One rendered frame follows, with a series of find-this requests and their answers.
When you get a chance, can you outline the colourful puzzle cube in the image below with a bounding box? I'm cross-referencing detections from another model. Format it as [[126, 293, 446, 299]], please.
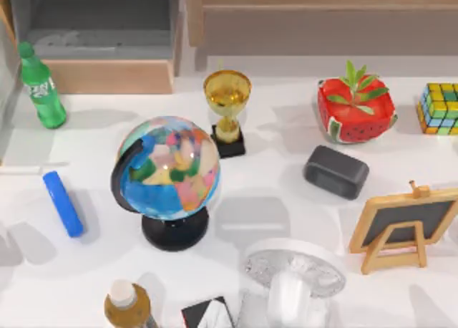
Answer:
[[416, 82, 458, 136]]

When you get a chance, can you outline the pulled-out drawer with grey inside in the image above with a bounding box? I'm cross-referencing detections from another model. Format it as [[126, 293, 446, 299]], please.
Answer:
[[9, 0, 185, 95]]

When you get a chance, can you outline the dark grey rounded box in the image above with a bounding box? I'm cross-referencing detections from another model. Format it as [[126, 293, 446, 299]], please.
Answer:
[[303, 145, 370, 201]]

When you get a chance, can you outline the pale wooden drawer front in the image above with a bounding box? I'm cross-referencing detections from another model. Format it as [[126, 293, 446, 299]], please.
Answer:
[[41, 59, 175, 95]]

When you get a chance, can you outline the wooden open shelf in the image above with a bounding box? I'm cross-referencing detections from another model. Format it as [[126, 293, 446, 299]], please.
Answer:
[[186, 0, 458, 71]]

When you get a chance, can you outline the black and white box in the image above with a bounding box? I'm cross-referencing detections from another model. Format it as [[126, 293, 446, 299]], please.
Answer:
[[180, 296, 237, 328]]

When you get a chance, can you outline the colourful globe on black stand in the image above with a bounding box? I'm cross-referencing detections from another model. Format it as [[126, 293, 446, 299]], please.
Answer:
[[109, 115, 221, 252]]

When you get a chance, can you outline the green bottle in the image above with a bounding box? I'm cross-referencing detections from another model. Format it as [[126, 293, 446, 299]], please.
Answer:
[[16, 41, 68, 130]]

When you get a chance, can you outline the gold trophy with black base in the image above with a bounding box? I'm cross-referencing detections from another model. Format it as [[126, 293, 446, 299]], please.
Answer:
[[203, 69, 253, 160]]

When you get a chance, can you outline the brown bottle with white cap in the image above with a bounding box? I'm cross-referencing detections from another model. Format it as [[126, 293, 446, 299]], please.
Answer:
[[104, 279, 160, 328]]

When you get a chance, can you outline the wooden framed blackboard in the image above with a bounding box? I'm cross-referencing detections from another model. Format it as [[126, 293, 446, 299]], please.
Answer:
[[349, 180, 458, 276]]

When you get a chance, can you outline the white desk fan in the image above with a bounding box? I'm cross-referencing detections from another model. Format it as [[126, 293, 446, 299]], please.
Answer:
[[244, 238, 348, 328]]

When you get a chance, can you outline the watermelon plant pot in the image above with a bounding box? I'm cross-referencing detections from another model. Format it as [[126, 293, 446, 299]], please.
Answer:
[[317, 59, 399, 145]]

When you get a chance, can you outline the blue cylinder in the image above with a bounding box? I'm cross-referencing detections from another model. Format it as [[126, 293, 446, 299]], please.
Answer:
[[42, 170, 84, 238]]

